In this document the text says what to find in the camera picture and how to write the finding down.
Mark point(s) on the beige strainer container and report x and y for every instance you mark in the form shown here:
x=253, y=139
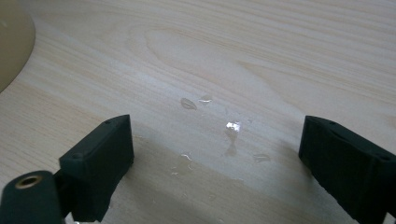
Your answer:
x=12, y=40

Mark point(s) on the clear plastic bag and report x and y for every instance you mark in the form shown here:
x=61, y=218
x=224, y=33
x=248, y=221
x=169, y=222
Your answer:
x=232, y=128

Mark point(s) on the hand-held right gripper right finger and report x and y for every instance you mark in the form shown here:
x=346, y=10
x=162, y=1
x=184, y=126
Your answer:
x=348, y=168

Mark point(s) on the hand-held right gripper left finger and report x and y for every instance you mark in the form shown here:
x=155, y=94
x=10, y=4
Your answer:
x=99, y=161

